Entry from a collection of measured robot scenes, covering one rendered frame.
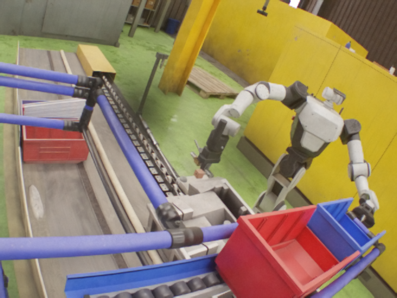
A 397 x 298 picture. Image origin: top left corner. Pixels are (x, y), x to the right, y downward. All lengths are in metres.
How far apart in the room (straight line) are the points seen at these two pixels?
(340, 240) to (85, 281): 0.57
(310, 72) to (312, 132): 1.81
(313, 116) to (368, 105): 1.48
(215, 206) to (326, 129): 0.80
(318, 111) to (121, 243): 1.41
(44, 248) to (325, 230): 0.62
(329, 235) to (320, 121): 1.01
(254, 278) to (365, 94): 2.74
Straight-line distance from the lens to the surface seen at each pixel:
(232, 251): 0.53
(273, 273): 0.48
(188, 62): 4.89
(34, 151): 1.42
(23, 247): 0.38
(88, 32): 6.56
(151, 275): 0.53
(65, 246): 0.39
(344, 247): 0.75
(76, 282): 0.46
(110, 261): 1.13
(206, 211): 1.18
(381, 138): 3.01
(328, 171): 3.25
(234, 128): 1.33
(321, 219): 0.76
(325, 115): 1.69
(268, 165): 3.71
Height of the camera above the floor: 1.66
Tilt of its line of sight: 28 degrees down
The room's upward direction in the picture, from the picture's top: 25 degrees clockwise
